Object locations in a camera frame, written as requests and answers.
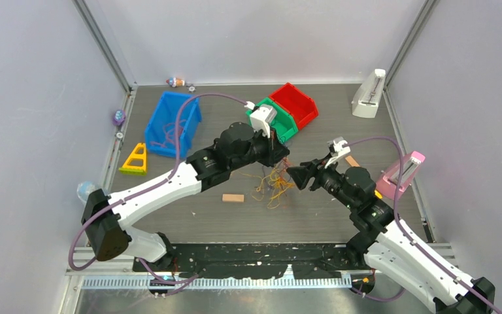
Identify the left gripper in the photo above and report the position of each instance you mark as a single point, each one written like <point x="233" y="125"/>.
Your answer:
<point x="276" y="151"/>

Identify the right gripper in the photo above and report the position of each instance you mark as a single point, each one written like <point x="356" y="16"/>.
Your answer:
<point x="301" y="174"/>

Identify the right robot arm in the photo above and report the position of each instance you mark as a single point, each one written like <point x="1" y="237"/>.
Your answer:
<point x="387" y="244"/>

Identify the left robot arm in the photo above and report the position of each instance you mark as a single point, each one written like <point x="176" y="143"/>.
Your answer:
<point x="108" y="219"/>

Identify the green plastic bin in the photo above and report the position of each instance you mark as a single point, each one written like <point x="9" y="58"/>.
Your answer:
<point x="283" y="124"/>

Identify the red plastic bin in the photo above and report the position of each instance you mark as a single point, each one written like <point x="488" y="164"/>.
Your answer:
<point x="299" y="105"/>

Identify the small wooden block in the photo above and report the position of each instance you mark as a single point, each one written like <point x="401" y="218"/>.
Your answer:
<point x="233" y="198"/>

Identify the pink metronome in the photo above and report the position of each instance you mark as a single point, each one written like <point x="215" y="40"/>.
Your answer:
<point x="394" y="181"/>

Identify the white metronome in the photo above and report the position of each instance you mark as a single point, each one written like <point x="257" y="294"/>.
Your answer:
<point x="366" y="100"/>

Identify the blue plastic bin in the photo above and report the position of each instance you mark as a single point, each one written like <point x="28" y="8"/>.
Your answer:
<point x="159" y="133"/>

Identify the small colourful figurine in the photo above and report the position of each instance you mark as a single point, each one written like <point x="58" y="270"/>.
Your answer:
<point x="175" y="82"/>

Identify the yellow triangle ladder toy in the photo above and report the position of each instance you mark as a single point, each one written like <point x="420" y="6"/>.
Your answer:
<point x="136" y="162"/>

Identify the purple round toy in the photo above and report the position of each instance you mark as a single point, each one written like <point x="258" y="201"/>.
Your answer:
<point x="119" y="117"/>

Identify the clear plastic container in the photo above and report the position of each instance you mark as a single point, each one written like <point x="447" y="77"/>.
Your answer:
<point x="84" y="189"/>

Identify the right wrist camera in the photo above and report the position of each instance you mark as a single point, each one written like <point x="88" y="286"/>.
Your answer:
<point x="338" y="149"/>

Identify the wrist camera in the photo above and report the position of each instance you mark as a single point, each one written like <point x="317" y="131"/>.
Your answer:
<point x="338" y="149"/>
<point x="260" y="117"/>

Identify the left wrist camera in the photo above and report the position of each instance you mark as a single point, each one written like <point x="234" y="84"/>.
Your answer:
<point x="260" y="117"/>

